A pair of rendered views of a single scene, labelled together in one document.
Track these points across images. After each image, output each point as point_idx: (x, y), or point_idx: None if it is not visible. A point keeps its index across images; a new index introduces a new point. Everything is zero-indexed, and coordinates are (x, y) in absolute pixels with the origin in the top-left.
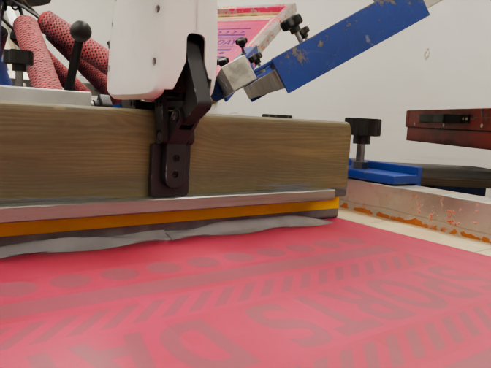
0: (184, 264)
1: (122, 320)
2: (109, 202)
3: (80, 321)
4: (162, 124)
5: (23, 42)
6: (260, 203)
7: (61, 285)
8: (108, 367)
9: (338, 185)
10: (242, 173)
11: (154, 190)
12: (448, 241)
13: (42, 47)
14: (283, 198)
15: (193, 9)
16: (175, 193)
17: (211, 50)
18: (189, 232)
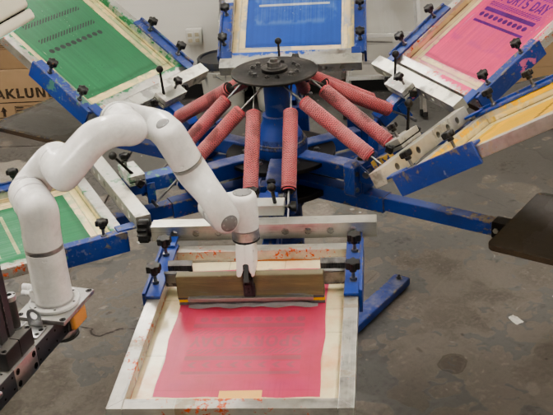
0: (242, 319)
1: (213, 333)
2: (231, 298)
3: (207, 331)
4: (243, 281)
5: (283, 133)
6: (280, 300)
7: (212, 320)
8: (203, 341)
9: (319, 294)
10: (276, 290)
11: (244, 295)
12: (332, 325)
13: (291, 137)
14: (289, 299)
15: (243, 258)
16: (251, 296)
17: (250, 267)
18: (259, 305)
